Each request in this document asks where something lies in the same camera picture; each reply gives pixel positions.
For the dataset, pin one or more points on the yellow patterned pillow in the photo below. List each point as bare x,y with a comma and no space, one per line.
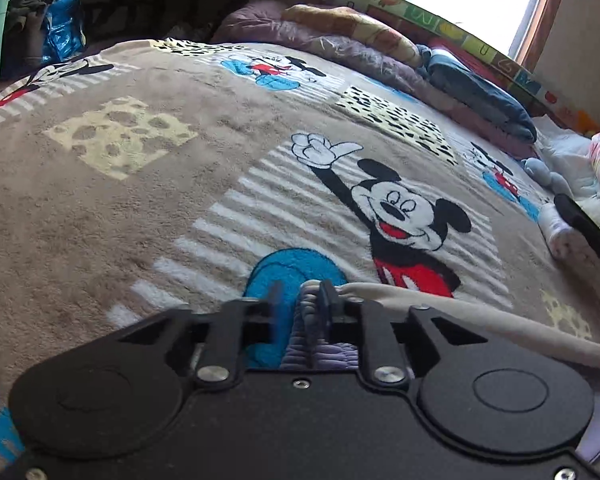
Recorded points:
346,22

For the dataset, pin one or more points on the blue plastic bag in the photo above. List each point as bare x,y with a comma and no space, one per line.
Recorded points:
63,34

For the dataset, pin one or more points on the white folded garment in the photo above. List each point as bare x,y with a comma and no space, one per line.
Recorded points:
570,249

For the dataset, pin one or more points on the purple quilt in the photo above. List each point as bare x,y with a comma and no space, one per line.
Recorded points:
262,21

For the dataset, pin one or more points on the Mickey Mouse fleece blanket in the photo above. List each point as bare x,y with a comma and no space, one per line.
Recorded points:
162,174

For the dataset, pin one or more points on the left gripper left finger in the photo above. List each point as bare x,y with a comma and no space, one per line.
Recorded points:
239,324

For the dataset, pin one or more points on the brown right curtain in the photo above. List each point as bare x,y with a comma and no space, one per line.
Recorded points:
537,31

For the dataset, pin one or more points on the light blue plush toy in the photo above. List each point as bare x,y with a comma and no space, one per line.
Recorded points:
542,175

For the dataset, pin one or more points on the black folded garment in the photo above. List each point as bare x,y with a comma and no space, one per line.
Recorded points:
573,215

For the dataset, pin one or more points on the colourful alphabet play mat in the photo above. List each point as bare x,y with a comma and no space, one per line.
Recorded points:
534,96

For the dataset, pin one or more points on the white cream bedding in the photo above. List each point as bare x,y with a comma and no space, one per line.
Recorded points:
566,152

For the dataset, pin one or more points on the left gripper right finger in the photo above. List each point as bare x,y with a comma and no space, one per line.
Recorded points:
366,325

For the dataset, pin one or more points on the dark side desk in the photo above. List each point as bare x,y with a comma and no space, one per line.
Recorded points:
198,20

